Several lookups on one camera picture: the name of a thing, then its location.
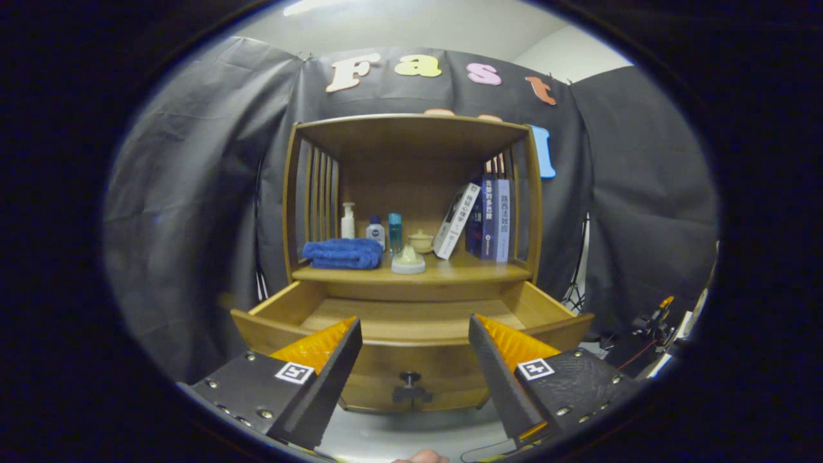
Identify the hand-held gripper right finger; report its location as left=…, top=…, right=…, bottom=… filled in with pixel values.
left=468, top=314, right=644, bottom=449

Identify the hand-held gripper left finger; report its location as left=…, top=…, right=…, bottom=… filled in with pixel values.
left=177, top=316, right=364, bottom=451

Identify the wooden drawer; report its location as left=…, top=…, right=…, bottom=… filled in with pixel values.
left=230, top=280, right=595, bottom=412

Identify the black drawer knob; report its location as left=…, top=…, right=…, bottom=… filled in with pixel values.
left=392, top=371, right=433, bottom=404

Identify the pale green cone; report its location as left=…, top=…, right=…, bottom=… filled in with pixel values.
left=391, top=244, right=426, bottom=275

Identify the wooden countertop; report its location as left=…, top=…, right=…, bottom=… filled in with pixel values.
left=291, top=250, right=533, bottom=285

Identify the wooden cabinet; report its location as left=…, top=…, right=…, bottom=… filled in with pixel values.
left=282, top=114, right=544, bottom=413

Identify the folded blue towel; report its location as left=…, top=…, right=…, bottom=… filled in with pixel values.
left=302, top=238, right=384, bottom=270

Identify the light blue book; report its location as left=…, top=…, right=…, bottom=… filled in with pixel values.
left=494, top=178, right=511, bottom=263

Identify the dark blue book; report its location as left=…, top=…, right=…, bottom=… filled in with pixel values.
left=466, top=174, right=497, bottom=260

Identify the black device with orange tip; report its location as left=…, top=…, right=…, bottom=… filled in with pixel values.
left=633, top=296, right=682, bottom=341

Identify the white book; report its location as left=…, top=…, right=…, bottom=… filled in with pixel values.
left=433, top=183, right=482, bottom=260

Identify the white table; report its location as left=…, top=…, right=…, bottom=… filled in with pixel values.
left=646, top=289, right=708, bottom=380

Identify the black backdrop cloth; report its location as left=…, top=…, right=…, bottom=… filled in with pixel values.
left=103, top=35, right=719, bottom=386

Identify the red cable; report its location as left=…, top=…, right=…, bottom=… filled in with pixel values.
left=617, top=338, right=663, bottom=370

